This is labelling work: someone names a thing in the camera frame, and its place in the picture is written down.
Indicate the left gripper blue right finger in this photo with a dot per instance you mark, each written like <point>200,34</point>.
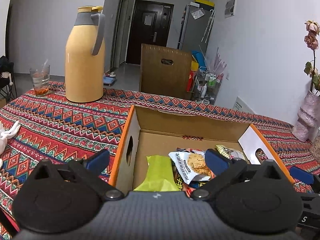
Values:
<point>216,162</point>

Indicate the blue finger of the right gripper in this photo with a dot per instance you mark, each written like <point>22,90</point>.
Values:
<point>301,175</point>

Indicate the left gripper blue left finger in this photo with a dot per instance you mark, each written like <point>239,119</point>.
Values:
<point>98,162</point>

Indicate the yellow striped snack pack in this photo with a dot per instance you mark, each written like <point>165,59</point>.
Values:
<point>230,153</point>

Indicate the white cracker packet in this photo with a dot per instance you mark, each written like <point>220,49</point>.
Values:
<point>191,165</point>

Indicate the long green snack bar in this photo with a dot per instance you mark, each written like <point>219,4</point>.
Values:
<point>159,176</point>

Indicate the pink ceramic vase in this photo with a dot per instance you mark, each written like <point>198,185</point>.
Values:
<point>308,117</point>

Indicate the colourful patterned tablecloth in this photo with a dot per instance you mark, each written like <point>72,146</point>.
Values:
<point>46,193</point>

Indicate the red gift bag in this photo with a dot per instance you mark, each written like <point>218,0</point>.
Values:
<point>190,81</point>

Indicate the white cloth gloves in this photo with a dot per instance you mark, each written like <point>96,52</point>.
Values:
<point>6,135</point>

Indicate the glass cup with drink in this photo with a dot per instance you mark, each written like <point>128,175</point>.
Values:
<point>40,79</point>

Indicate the brown wicker chair back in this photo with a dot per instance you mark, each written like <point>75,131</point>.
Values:
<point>164,71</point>

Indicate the yellow thermos jug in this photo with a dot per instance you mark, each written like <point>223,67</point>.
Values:
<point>85,56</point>

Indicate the dried pink roses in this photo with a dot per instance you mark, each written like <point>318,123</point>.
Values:
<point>312,42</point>

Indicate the grey refrigerator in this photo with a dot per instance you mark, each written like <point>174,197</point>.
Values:
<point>196,25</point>

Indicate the black entrance door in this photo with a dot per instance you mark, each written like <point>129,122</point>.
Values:
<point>150,25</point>

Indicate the yellow box on fridge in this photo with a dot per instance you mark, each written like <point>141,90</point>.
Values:
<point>208,3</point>

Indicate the wire storage cart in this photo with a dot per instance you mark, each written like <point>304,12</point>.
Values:
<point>206,87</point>

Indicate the wall electrical panel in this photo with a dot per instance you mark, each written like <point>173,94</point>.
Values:
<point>230,8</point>

